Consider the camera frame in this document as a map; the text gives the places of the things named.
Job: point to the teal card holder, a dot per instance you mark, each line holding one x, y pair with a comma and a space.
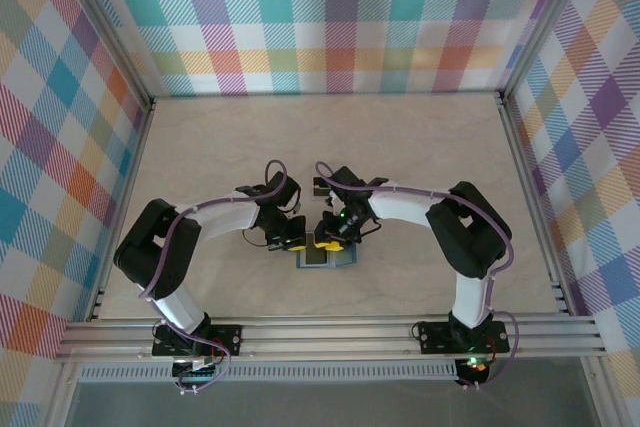
345, 259

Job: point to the black credit card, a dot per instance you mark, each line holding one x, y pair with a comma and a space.
320, 192

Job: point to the right black-white robot arm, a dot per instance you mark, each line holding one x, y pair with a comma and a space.
470, 242

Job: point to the left black-white robot arm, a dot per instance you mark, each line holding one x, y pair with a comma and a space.
150, 257

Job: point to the left controller board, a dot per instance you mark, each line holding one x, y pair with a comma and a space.
197, 371

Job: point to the controller board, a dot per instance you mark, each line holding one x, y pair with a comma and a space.
475, 368
197, 371

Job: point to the right controller board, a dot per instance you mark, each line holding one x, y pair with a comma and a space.
475, 368

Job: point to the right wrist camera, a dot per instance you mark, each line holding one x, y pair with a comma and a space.
331, 202

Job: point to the aluminium mounting rail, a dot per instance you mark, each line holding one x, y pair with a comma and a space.
325, 342

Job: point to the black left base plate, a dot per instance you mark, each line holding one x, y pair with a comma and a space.
227, 339

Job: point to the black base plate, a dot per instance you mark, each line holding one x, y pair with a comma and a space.
437, 337
227, 339

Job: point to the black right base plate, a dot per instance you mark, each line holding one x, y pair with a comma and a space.
437, 337

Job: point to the aluminium side rail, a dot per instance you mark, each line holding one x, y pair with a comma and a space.
525, 172
132, 172

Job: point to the aluminium frame post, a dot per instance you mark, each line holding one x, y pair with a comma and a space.
542, 22
106, 22

